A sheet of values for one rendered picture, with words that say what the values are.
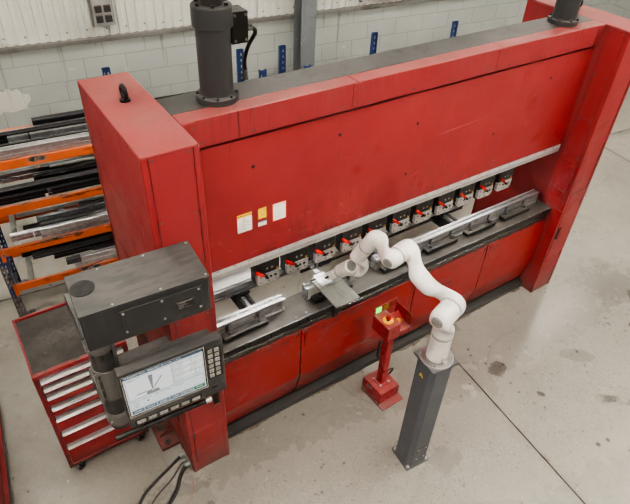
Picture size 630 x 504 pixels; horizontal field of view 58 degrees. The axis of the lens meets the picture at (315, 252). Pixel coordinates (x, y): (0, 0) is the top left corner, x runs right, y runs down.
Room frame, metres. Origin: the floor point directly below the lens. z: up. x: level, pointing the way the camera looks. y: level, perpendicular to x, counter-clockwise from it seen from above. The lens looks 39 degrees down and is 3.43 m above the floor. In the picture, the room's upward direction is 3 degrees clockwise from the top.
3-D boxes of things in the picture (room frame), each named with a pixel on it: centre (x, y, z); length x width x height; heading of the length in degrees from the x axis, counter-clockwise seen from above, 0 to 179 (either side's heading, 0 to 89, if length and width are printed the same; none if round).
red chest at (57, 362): (2.15, 1.37, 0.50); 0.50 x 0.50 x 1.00; 35
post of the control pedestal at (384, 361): (2.62, -0.53, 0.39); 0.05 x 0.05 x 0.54; 37
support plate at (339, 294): (2.61, -0.14, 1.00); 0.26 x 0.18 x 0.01; 35
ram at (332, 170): (3.11, -0.59, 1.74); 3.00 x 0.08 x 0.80; 125
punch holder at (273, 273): (2.48, 0.29, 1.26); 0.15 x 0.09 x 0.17; 125
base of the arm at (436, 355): (2.11, -0.71, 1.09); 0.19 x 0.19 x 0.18
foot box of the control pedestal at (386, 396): (2.60, -0.55, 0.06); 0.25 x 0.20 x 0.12; 37
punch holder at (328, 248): (2.72, -0.04, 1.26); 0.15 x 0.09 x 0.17; 125
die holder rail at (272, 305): (2.41, 0.39, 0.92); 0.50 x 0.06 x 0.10; 125
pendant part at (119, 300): (1.61, 0.68, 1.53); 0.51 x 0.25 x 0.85; 122
